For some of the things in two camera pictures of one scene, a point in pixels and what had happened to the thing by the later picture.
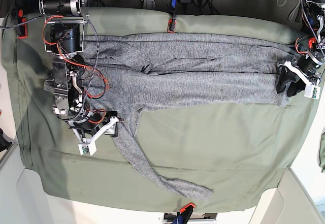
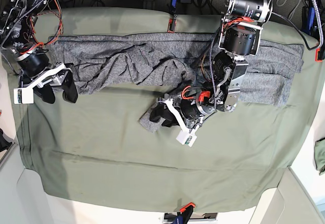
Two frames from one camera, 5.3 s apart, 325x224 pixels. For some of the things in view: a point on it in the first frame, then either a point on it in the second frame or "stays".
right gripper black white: x=307 y=67 -> x=192 y=105
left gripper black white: x=90 y=128 -> x=36 y=71
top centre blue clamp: x=172 y=21 stays
